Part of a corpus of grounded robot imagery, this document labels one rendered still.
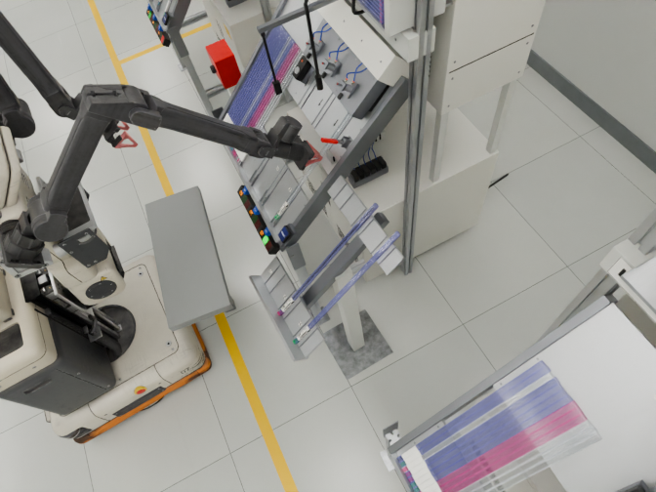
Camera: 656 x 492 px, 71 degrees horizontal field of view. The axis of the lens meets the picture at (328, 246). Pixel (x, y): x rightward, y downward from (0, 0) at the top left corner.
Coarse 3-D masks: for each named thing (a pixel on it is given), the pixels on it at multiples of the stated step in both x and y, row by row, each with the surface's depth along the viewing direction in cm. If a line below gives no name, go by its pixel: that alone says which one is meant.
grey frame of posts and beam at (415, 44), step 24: (432, 0) 107; (432, 24) 113; (408, 48) 115; (432, 48) 119; (408, 96) 135; (408, 120) 143; (408, 144) 151; (408, 168) 162; (408, 192) 172; (408, 216) 185; (408, 240) 203; (408, 264) 223; (312, 312) 221
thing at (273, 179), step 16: (256, 160) 180; (272, 160) 172; (256, 176) 180; (272, 176) 172; (288, 176) 166; (256, 192) 179; (272, 192) 172; (288, 192) 165; (304, 192) 160; (272, 208) 172; (288, 208) 165
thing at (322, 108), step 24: (288, 0) 169; (288, 24) 168; (312, 24) 159; (312, 72) 158; (312, 96) 158; (384, 96) 136; (312, 120) 157; (336, 120) 149; (360, 120) 142; (336, 144) 149
